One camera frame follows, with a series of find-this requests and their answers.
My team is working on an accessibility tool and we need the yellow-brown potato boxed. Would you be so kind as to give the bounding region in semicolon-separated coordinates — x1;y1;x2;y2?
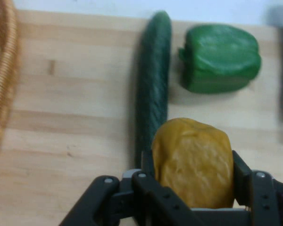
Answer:
151;117;235;210

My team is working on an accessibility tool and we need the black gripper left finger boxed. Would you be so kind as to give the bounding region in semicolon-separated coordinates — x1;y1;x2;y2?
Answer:
58;150;204;226

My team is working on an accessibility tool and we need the dark green cucumber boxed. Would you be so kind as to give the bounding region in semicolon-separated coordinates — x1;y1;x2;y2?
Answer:
133;10;173;170

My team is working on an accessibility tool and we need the wooden cutting board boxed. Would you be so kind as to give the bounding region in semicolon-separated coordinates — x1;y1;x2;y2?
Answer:
0;9;283;226

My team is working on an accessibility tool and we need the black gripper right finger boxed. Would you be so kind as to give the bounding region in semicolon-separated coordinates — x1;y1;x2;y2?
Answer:
231;150;283;226

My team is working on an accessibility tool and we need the oval wicker basket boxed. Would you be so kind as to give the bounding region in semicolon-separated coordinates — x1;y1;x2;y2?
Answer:
0;0;22;175

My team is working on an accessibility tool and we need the green bell pepper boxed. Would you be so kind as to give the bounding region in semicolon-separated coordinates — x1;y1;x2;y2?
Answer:
178;23;262;95

